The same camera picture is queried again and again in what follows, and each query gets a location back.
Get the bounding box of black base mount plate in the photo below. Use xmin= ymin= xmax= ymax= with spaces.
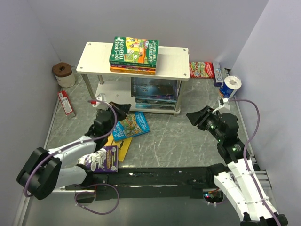
xmin=54 ymin=166 xmax=261 ymax=202

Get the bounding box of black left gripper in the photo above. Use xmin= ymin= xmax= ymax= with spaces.
xmin=104 ymin=101 xmax=131 ymax=137

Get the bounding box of stack of dark books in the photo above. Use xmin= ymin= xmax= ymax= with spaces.
xmin=135 ymin=95 xmax=177 ymax=110

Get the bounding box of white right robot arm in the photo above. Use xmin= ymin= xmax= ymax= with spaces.
xmin=186 ymin=106 xmax=288 ymax=226

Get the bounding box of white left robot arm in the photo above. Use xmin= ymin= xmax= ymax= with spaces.
xmin=16 ymin=102 xmax=132 ymax=200

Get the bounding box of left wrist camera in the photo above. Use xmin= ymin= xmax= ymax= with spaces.
xmin=88 ymin=93 xmax=109 ymax=107

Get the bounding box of brown twine spool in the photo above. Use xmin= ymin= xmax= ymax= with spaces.
xmin=52 ymin=62 xmax=76 ymax=88

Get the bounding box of aluminium rail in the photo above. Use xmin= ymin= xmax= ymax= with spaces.
xmin=11 ymin=170 xmax=285 ymax=226

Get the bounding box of white two-tier shelf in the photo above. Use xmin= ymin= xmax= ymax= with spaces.
xmin=76 ymin=42 xmax=190 ymax=115

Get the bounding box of purple comic book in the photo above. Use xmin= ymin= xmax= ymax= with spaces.
xmin=77 ymin=145 xmax=118 ymax=173

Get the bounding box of yellow book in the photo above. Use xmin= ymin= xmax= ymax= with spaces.
xmin=105 ymin=134 xmax=132 ymax=162

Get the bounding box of red small box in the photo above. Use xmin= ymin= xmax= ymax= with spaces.
xmin=57 ymin=90 xmax=75 ymax=118

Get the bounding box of orange Treehouse book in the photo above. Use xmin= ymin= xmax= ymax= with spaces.
xmin=110 ymin=68 xmax=156 ymax=75

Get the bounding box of red game box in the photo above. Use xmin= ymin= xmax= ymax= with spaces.
xmin=189 ymin=62 xmax=214 ymax=79

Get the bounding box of green 104-Storey Treehouse book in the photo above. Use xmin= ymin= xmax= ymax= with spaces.
xmin=109 ymin=36 xmax=159 ymax=68

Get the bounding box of blue white box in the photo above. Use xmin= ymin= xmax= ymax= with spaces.
xmin=212 ymin=62 xmax=223 ymax=87

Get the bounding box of blue 26-Storey Treehouse book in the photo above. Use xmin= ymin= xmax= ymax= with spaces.
xmin=112 ymin=112 xmax=150 ymax=142

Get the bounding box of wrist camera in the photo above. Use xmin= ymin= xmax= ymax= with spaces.
xmin=213 ymin=98 xmax=230 ymax=114
xmin=88 ymin=93 xmax=109 ymax=107

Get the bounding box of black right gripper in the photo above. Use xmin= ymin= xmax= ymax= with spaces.
xmin=186 ymin=105 xmax=224 ymax=141

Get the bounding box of Charlie Chocolate Factory book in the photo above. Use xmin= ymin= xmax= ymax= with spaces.
xmin=110 ymin=65 xmax=156 ymax=71

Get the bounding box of dark Wuthering Heights book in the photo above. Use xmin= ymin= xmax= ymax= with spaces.
xmin=131 ymin=77 xmax=177 ymax=97

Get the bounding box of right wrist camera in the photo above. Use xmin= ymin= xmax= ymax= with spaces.
xmin=213 ymin=98 xmax=230 ymax=114

